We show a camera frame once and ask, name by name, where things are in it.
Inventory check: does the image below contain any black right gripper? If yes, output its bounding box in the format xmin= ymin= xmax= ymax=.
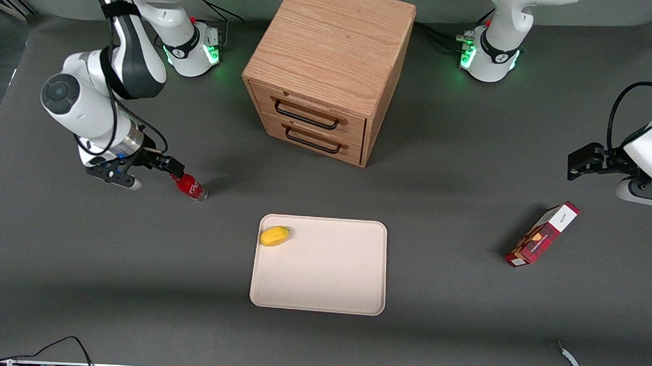
xmin=128 ymin=137 xmax=187 ymax=179

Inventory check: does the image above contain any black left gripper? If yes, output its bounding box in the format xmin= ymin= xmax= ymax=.
xmin=567 ymin=141 xmax=640 ymax=184

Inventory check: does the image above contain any red coke bottle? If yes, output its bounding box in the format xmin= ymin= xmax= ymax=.
xmin=170 ymin=171 xmax=210 ymax=203

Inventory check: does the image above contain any cream plastic tray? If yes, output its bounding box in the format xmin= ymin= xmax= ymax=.
xmin=248 ymin=213 xmax=390 ymax=317

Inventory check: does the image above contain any red cookie box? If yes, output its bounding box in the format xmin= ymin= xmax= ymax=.
xmin=503 ymin=198 xmax=582 ymax=271

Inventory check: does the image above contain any yellow lemon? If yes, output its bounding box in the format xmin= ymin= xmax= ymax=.
xmin=259 ymin=225 xmax=291 ymax=248

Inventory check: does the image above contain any wooden drawer front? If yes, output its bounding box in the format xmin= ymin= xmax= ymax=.
xmin=258 ymin=112 xmax=365 ymax=167
xmin=246 ymin=81 xmax=369 ymax=147

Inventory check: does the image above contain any wooden drawer cabinet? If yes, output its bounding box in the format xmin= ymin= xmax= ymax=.
xmin=238 ymin=0 xmax=418 ymax=170

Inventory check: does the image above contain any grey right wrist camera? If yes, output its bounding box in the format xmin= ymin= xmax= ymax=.
xmin=85 ymin=159 xmax=143 ymax=191

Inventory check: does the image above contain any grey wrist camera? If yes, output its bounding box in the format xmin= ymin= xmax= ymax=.
xmin=85 ymin=159 xmax=143 ymax=191
xmin=614 ymin=176 xmax=652 ymax=210

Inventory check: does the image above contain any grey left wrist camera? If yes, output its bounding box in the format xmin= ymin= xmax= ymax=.
xmin=614 ymin=176 xmax=652 ymax=210

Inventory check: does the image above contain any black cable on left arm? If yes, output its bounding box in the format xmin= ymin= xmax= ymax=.
xmin=606 ymin=19 xmax=652 ymax=156

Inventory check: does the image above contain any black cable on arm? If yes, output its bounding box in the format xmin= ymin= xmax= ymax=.
xmin=606 ymin=19 xmax=652 ymax=156
xmin=73 ymin=0 xmax=175 ymax=160

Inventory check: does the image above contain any black drawer handle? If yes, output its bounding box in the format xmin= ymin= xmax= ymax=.
xmin=273 ymin=98 xmax=342 ymax=131
xmin=283 ymin=125 xmax=344 ymax=154

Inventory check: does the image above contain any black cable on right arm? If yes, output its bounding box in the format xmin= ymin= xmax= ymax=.
xmin=73 ymin=0 xmax=175 ymax=160

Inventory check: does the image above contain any black right base cable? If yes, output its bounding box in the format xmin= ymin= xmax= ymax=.
xmin=191 ymin=0 xmax=247 ymax=49

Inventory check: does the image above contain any black base cable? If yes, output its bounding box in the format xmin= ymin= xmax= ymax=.
xmin=191 ymin=0 xmax=247 ymax=49
xmin=413 ymin=5 xmax=496 ymax=54

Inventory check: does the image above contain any black left base cable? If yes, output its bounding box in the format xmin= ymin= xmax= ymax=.
xmin=413 ymin=5 xmax=496 ymax=54

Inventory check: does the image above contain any white curved bracket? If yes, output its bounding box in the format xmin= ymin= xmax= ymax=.
xmin=518 ymin=338 xmax=587 ymax=366

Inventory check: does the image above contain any thin black table-edge cable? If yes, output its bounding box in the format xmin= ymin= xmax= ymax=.
xmin=0 ymin=332 xmax=97 ymax=366

